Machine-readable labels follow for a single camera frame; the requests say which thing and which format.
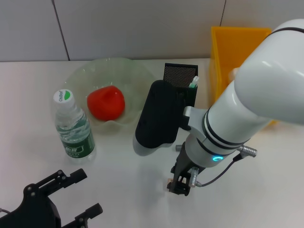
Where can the frosted green glass fruit bowl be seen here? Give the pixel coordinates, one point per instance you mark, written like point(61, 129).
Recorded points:
point(107, 71)

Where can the white paper ball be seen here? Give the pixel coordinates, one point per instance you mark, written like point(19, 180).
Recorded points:
point(232, 73)

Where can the black mesh pen holder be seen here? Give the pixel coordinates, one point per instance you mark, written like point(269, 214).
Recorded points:
point(180, 73)

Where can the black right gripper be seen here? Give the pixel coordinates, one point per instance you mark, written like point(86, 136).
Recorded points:
point(181, 164)

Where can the yellow plastic bin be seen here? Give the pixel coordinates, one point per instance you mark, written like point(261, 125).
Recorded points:
point(225, 47)

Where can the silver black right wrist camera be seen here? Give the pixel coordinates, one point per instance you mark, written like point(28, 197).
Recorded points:
point(159, 118)

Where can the grey marker pen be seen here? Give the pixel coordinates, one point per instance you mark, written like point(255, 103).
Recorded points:
point(178, 147)

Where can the clear water bottle green label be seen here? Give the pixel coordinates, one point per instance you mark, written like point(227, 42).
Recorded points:
point(71, 118)

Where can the red-orange toy fruit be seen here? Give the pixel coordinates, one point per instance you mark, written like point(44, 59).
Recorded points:
point(105, 103)

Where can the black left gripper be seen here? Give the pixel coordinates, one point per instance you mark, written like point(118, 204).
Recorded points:
point(33, 213)

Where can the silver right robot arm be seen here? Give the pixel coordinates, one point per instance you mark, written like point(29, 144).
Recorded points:
point(249, 95)

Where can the mint green utility knife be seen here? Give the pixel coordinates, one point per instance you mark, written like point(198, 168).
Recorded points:
point(195, 80)

